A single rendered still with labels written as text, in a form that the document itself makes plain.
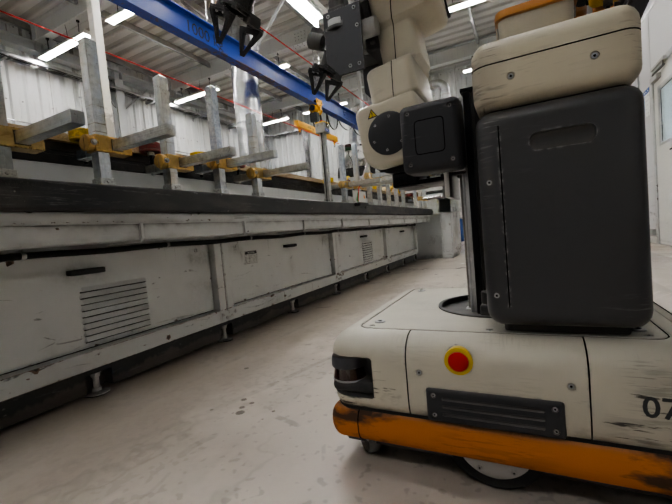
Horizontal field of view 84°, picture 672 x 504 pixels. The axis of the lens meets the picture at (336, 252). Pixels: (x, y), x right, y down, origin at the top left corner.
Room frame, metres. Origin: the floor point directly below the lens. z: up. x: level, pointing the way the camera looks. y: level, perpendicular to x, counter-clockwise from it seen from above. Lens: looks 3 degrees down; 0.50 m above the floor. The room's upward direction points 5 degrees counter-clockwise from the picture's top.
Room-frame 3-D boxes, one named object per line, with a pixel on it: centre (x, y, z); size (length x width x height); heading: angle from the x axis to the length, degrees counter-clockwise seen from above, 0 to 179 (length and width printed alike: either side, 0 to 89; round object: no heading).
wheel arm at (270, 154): (1.61, 0.40, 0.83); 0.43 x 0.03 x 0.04; 63
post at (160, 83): (1.38, 0.58, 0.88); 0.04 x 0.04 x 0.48; 63
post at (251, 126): (1.82, 0.35, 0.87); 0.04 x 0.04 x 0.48; 63
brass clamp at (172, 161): (1.40, 0.57, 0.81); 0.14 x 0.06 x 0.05; 153
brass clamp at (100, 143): (1.18, 0.68, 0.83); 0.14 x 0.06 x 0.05; 153
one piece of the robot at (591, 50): (0.88, -0.47, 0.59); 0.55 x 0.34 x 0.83; 153
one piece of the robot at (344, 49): (1.05, -0.13, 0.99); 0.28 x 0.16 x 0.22; 153
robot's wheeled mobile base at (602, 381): (0.92, -0.39, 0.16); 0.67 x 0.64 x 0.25; 63
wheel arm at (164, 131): (1.17, 0.63, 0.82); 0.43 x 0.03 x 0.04; 63
